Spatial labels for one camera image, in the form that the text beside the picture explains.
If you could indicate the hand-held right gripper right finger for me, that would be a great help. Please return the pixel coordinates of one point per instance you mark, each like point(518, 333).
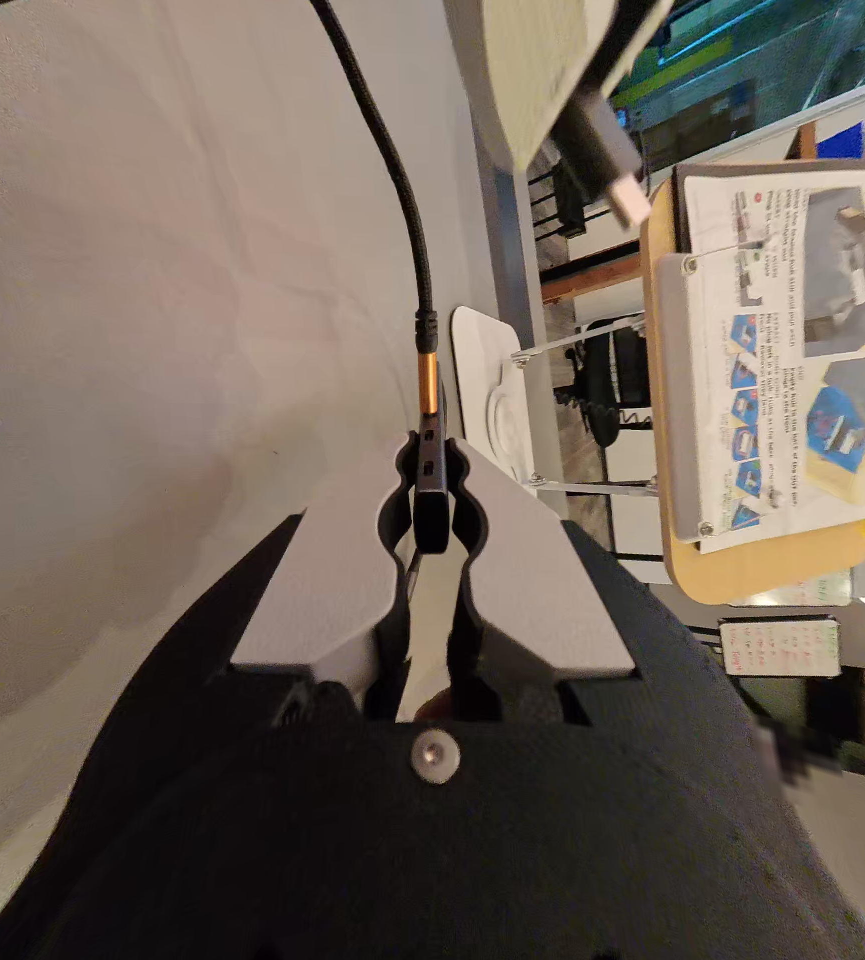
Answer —
point(545, 592)

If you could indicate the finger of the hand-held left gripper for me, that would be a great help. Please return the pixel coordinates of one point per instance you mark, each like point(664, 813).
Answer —
point(537, 60)

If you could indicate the white document stand with instructions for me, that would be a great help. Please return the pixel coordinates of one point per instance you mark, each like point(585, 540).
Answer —
point(777, 375)

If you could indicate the whiteboard with green heading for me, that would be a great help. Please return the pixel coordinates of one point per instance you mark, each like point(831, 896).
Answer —
point(822, 589)

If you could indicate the white stand with acrylic arms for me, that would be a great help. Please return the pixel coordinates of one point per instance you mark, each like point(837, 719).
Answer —
point(477, 360)

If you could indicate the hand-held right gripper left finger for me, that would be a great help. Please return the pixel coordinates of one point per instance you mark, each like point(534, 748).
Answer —
point(327, 592)

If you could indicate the wooden desk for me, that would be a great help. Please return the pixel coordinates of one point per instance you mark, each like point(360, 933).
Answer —
point(807, 142)

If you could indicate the black office chair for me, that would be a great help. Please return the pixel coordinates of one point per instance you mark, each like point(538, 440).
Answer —
point(612, 375)

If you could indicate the small whiteboard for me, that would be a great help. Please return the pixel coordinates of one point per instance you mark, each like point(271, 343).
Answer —
point(777, 645)

